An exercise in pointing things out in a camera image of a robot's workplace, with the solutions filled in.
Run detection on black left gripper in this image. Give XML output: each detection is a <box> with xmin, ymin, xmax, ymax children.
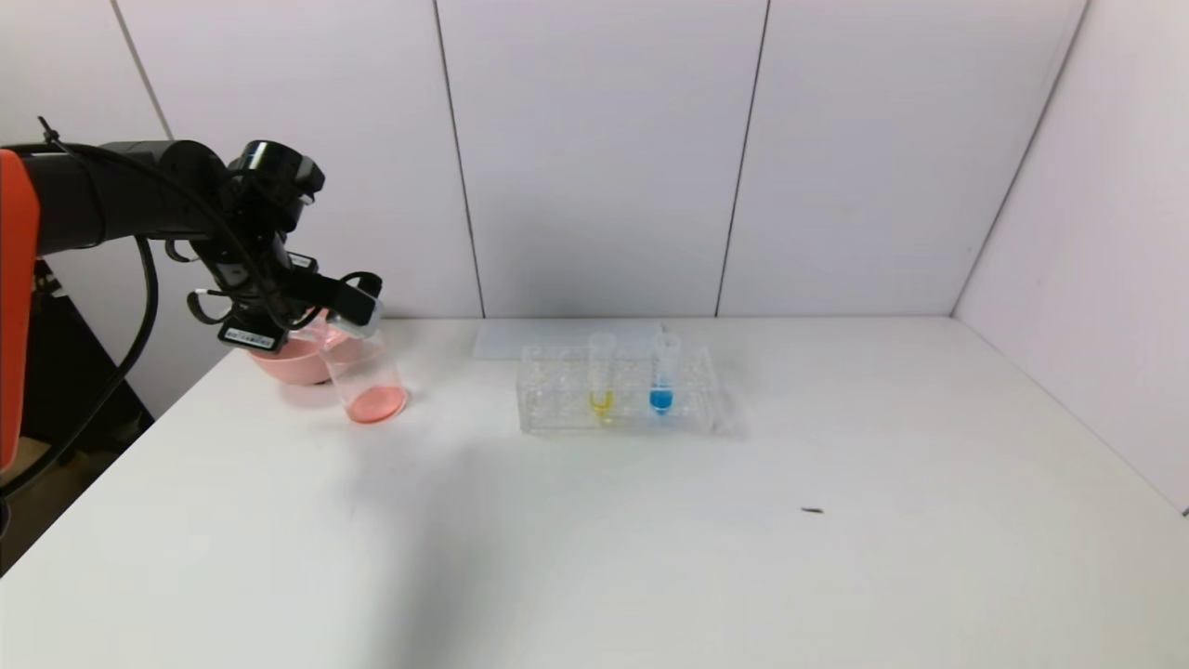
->
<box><xmin>191</xmin><ymin>230</ymin><xmax>322</xmax><ymax>353</ymax></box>

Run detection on test tube with red pigment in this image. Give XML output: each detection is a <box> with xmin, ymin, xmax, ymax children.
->
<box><xmin>325</xmin><ymin>297</ymin><xmax>383</xmax><ymax>341</ymax></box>

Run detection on clear glass beaker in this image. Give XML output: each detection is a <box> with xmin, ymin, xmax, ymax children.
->
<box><xmin>321</xmin><ymin>325</ymin><xmax>411</xmax><ymax>426</ymax></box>

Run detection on test tube with yellow pigment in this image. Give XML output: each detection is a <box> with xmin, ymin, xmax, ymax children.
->
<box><xmin>588</xmin><ymin>333</ymin><xmax>618</xmax><ymax>421</ymax></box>

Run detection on test tube with blue pigment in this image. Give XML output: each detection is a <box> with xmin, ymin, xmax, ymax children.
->
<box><xmin>649</xmin><ymin>333</ymin><xmax>681</xmax><ymax>416</ymax></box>

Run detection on clear plastic test tube rack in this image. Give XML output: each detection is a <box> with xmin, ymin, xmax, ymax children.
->
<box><xmin>517</xmin><ymin>342</ymin><xmax>721</xmax><ymax>435</ymax></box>

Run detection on pink bowl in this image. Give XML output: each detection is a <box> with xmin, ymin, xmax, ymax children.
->
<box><xmin>249</xmin><ymin>314</ymin><xmax>366</xmax><ymax>387</ymax></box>

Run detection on white paper sheet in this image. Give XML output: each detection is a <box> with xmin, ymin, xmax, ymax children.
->
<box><xmin>473</xmin><ymin>321</ymin><xmax>668</xmax><ymax>361</ymax></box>

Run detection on black background furniture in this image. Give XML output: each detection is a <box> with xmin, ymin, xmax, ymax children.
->
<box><xmin>19</xmin><ymin>265</ymin><xmax>156</xmax><ymax>452</ymax></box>

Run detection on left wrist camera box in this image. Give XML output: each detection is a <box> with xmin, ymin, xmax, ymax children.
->
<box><xmin>217</xmin><ymin>319</ymin><xmax>290</xmax><ymax>355</ymax></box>

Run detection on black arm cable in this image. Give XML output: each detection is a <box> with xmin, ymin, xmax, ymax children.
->
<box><xmin>0</xmin><ymin>234</ymin><xmax>160</xmax><ymax>540</ymax></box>

